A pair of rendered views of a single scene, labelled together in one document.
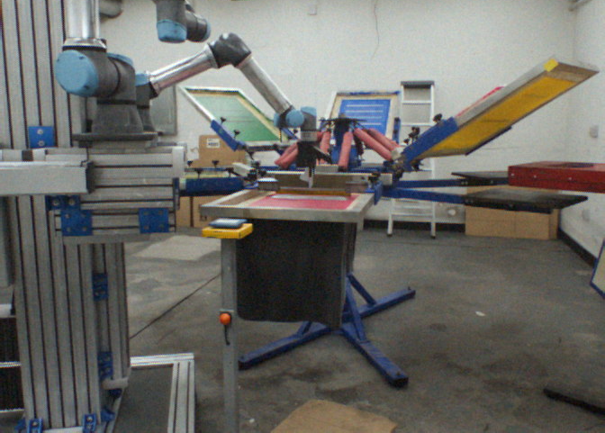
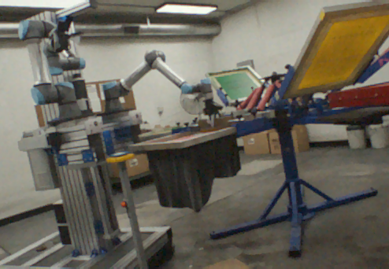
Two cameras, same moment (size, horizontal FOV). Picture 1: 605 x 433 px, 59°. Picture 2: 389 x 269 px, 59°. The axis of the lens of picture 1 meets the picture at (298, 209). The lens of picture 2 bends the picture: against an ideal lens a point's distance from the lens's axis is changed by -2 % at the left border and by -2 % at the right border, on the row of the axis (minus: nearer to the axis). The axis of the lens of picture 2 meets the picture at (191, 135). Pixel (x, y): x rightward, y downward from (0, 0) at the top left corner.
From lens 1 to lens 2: 1.45 m
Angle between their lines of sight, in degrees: 36
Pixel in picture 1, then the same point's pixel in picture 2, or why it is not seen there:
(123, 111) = (65, 107)
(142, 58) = (235, 53)
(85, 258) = (80, 175)
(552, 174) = (347, 95)
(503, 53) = not seen: outside the picture
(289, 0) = not seen: outside the picture
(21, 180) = (27, 144)
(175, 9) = (50, 61)
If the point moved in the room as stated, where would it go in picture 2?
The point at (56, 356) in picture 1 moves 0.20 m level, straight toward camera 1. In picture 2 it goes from (78, 221) to (64, 230)
